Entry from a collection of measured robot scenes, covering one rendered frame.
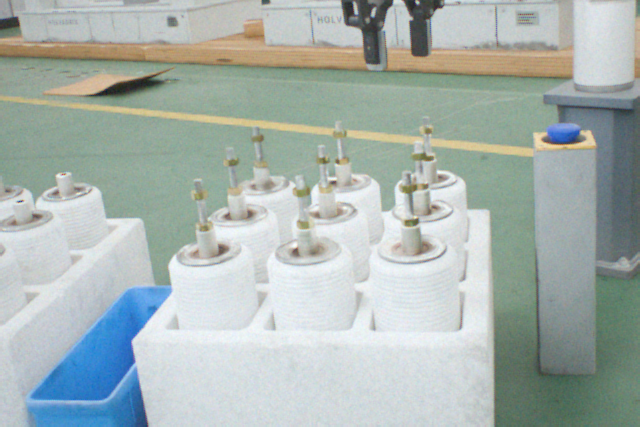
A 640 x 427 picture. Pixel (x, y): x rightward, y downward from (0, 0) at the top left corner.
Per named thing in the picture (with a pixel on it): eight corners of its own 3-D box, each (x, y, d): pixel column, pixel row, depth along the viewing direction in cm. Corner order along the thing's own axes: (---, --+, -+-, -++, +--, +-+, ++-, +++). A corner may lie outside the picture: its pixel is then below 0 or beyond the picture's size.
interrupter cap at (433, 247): (430, 271, 82) (429, 264, 82) (365, 261, 86) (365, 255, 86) (458, 243, 88) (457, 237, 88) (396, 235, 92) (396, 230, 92)
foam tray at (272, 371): (250, 317, 131) (235, 215, 125) (494, 318, 122) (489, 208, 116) (157, 475, 95) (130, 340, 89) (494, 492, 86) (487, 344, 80)
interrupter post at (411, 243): (417, 258, 86) (415, 229, 85) (397, 255, 87) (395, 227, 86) (426, 249, 88) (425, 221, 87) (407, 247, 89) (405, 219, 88)
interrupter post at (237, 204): (239, 223, 102) (235, 198, 101) (226, 220, 103) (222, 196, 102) (252, 217, 103) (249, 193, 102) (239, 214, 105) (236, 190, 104)
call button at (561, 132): (545, 139, 102) (545, 123, 101) (578, 137, 101) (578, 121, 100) (547, 147, 98) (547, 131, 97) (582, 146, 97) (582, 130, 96)
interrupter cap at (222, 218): (238, 233, 98) (238, 228, 98) (198, 223, 103) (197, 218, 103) (280, 213, 104) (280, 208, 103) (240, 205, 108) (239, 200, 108)
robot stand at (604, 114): (578, 234, 149) (577, 75, 140) (659, 248, 140) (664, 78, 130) (544, 264, 139) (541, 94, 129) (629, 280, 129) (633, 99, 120)
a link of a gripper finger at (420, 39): (425, 20, 81) (427, 57, 82) (429, 19, 81) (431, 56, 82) (408, 20, 82) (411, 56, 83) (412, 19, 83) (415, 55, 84)
